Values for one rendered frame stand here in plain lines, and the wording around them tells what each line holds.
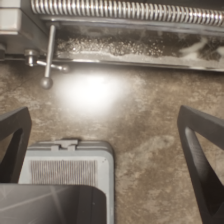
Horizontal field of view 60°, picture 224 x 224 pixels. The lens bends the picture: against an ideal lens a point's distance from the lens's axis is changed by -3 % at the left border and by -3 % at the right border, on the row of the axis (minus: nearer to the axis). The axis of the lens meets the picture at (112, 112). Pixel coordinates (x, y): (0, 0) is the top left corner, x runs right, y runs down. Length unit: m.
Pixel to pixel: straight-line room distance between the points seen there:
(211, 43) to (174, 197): 1.01
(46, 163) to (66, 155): 0.11
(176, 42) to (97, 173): 0.74
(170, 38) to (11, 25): 0.64
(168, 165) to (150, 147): 0.17
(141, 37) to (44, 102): 0.74
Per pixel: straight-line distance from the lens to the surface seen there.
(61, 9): 0.59
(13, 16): 0.54
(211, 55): 0.99
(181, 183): 1.49
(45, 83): 0.61
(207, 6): 0.76
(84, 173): 1.09
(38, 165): 1.12
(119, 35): 0.90
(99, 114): 1.27
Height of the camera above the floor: 1.26
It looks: 85 degrees down
